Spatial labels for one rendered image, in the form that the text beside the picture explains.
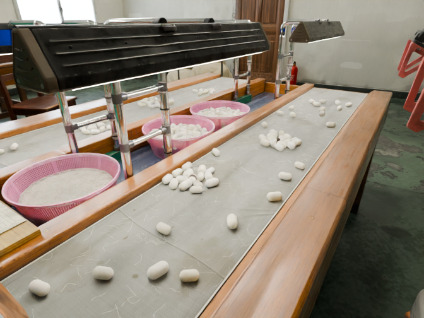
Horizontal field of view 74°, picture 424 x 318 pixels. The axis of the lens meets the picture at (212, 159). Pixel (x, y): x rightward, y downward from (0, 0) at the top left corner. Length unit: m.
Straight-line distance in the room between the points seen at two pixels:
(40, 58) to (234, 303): 0.39
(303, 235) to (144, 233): 0.30
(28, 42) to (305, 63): 5.20
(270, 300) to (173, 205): 0.31
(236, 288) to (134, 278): 0.17
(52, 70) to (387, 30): 5.10
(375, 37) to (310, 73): 1.08
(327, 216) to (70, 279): 0.48
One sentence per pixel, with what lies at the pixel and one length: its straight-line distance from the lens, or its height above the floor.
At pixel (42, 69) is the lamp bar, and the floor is 1.07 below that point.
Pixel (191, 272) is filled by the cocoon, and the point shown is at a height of 0.76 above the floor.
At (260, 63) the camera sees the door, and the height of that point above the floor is 0.40.
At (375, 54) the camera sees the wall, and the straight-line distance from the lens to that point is 5.31.
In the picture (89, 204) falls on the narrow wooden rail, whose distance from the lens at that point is 0.66.
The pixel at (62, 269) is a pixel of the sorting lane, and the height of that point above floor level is 0.74.
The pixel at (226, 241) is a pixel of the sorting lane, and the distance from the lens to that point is 0.55.
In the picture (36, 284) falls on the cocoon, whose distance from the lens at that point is 0.53.
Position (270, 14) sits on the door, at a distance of 5.53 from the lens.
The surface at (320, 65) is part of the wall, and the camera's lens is 5.40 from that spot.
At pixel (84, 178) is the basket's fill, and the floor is 0.74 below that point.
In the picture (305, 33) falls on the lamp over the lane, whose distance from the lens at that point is 1.18.
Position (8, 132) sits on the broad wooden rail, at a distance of 1.25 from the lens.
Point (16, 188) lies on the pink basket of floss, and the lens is 0.85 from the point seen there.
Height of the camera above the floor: 1.11
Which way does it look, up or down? 26 degrees down
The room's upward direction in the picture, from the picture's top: straight up
